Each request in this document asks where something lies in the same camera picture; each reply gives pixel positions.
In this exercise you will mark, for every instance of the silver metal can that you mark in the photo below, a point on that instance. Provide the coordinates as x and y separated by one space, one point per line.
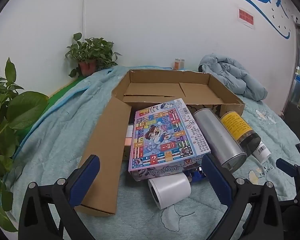
215 135

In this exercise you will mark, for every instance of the light blue puffer jacket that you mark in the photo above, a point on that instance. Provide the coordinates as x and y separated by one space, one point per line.
230 75

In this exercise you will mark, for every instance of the pastel puzzle cube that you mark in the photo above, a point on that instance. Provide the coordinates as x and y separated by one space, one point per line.
129 136

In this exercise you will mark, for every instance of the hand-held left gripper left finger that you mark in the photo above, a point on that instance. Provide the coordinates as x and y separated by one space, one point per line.
86 177

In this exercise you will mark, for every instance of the small orange glass jar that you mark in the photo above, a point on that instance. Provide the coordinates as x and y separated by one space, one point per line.
179 64

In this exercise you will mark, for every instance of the blue wall decal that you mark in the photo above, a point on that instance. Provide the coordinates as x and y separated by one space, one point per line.
286 37

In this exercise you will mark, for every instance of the red wall sign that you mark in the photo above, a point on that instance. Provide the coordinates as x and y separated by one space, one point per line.
246 18

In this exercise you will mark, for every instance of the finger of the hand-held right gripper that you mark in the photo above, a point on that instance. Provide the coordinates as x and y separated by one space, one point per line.
298 212
285 165

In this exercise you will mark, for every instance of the colourful board game box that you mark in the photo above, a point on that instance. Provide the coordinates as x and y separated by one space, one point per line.
160 135

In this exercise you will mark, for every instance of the yellow label clear jar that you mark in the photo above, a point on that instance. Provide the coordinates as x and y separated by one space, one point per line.
236 125

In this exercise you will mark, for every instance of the green mat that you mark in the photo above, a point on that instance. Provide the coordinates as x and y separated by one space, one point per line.
52 100

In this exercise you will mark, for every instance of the large leafy plant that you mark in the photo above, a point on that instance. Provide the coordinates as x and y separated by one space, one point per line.
22 107

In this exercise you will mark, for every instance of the teal quilted blanket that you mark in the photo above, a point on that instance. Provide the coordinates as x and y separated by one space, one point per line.
65 130

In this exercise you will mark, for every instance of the white plastic bottle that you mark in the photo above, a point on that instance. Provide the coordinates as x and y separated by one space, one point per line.
261 152

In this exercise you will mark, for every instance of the small potted plant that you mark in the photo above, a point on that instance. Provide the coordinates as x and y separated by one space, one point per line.
90 47

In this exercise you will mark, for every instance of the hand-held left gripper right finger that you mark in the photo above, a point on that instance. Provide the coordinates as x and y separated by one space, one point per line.
217 177

